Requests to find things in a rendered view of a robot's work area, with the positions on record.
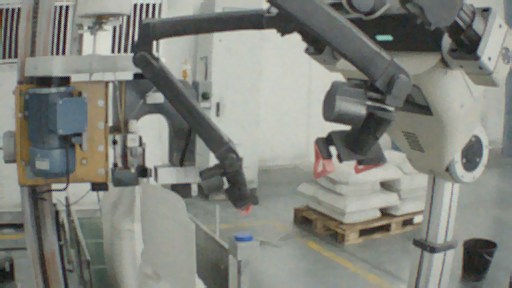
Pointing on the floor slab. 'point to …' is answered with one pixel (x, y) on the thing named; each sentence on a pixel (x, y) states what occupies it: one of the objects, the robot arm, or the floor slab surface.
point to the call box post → (242, 273)
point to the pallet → (348, 232)
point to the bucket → (477, 258)
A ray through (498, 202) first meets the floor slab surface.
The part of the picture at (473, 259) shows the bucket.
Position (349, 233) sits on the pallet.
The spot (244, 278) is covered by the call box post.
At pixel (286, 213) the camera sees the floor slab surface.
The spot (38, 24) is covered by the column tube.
